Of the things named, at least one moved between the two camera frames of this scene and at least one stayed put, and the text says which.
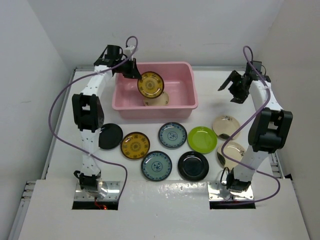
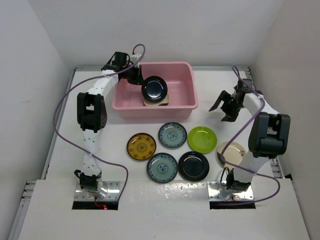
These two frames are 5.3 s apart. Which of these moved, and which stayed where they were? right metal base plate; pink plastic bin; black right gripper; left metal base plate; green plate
Moved: black right gripper
Stayed: left metal base plate; pink plastic bin; right metal base plate; green plate
